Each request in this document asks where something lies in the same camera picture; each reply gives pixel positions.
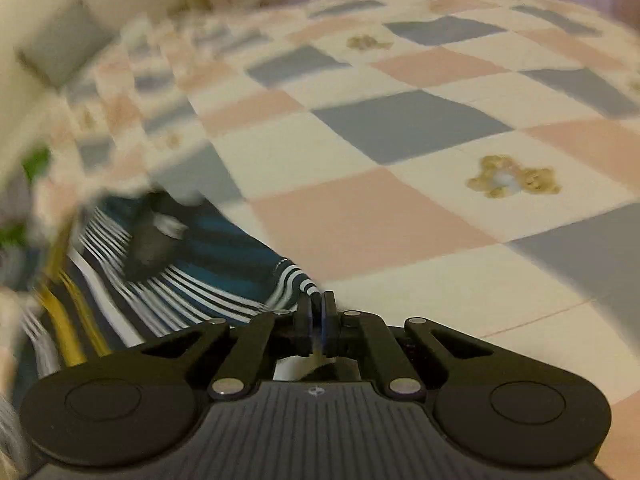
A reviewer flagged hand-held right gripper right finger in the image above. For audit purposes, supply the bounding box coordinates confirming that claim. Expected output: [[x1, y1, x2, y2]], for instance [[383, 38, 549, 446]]
[[319, 290, 498, 402]]

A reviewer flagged dark striped shirt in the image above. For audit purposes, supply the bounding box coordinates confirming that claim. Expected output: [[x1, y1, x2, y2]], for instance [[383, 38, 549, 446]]
[[0, 187, 321, 411]]

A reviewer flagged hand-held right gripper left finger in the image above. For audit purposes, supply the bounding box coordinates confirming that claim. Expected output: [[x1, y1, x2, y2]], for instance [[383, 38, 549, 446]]
[[142, 292, 315, 402]]

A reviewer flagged grey pillow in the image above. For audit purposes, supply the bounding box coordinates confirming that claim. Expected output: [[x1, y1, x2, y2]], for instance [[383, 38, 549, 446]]
[[16, 0, 115, 87]]

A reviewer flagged patchwork bear print quilt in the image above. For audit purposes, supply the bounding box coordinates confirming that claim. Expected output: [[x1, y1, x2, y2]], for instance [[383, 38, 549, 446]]
[[30, 0, 640, 480]]

